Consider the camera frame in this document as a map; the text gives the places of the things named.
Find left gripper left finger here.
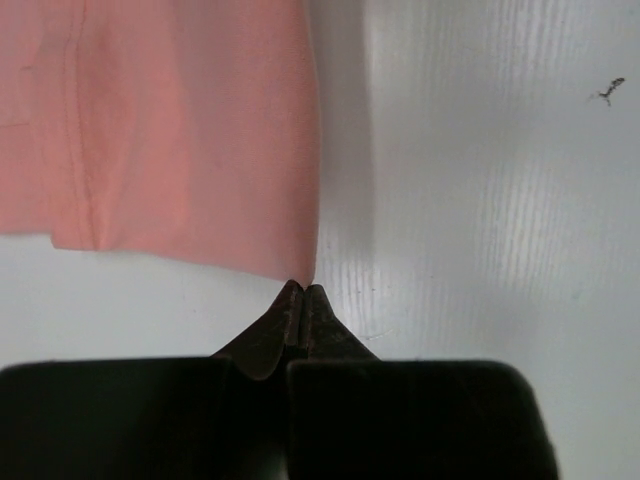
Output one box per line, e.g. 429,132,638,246
1,281,304,479

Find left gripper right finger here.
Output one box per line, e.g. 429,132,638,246
287,285,559,479

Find pink t-shirt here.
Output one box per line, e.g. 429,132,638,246
1,1,320,284

